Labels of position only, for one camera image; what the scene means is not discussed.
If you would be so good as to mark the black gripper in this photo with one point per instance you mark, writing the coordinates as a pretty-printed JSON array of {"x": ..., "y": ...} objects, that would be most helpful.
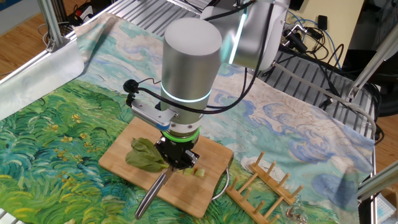
[{"x": 178, "y": 152}]

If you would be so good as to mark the steel cleaver knife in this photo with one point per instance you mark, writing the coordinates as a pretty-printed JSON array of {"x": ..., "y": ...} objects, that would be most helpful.
[{"x": 152, "y": 194}]

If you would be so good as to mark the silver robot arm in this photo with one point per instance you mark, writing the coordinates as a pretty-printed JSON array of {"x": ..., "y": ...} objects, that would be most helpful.
[{"x": 189, "y": 62}]

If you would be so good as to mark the cut pakchoi stem piece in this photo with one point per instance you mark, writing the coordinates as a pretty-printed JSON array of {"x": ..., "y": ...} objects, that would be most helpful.
[
  {"x": 188, "y": 171},
  {"x": 179, "y": 170},
  {"x": 200, "y": 172}
]

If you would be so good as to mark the wooden cutting board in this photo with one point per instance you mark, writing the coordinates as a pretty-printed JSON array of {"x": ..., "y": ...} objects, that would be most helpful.
[{"x": 186, "y": 193}]

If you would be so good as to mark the wooden peg dish rack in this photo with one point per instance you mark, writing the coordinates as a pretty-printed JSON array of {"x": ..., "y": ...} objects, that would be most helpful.
[{"x": 270, "y": 182}]

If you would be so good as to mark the painted landscape tablecloth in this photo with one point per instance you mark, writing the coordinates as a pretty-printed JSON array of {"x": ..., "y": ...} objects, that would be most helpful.
[{"x": 280, "y": 124}]

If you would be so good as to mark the clear plastic bag of screws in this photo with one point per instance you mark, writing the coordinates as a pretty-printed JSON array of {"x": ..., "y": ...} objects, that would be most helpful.
[{"x": 295, "y": 214}]

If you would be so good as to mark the black power adapter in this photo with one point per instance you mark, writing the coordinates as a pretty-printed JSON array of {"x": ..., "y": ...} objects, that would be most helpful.
[{"x": 322, "y": 22}]

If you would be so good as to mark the beige board panel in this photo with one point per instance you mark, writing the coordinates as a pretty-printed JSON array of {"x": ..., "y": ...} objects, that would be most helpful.
[{"x": 342, "y": 31}]

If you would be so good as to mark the clear plastic box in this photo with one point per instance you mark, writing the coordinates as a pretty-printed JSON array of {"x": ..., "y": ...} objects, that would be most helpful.
[{"x": 385, "y": 211}]

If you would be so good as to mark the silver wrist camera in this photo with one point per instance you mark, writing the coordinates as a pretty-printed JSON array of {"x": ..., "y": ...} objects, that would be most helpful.
[{"x": 149, "y": 113}]

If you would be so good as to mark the black camera on mount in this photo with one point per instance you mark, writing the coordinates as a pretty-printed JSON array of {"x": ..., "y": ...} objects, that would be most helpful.
[{"x": 295, "y": 40}]

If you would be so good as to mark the slanted aluminium frame beam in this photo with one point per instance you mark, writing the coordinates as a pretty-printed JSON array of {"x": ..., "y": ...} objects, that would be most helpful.
[{"x": 51, "y": 21}]

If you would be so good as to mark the aluminium frame post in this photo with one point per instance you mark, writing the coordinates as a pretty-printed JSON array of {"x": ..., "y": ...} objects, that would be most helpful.
[
  {"x": 379, "y": 181},
  {"x": 373, "y": 59}
]

